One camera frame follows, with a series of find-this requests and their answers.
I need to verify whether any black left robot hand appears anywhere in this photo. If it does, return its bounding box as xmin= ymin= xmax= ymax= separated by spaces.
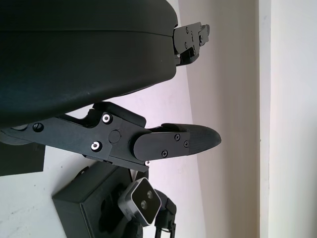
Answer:
xmin=0 ymin=0 xmax=221 ymax=173

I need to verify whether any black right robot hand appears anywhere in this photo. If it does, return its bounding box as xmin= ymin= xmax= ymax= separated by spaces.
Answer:
xmin=135 ymin=190 xmax=178 ymax=238

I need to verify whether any small silver camera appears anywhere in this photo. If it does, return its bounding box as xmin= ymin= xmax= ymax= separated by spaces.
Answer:
xmin=117 ymin=177 xmax=171 ymax=226

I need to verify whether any black camera box base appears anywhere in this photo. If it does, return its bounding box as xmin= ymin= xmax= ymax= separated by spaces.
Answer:
xmin=52 ymin=163 xmax=154 ymax=238

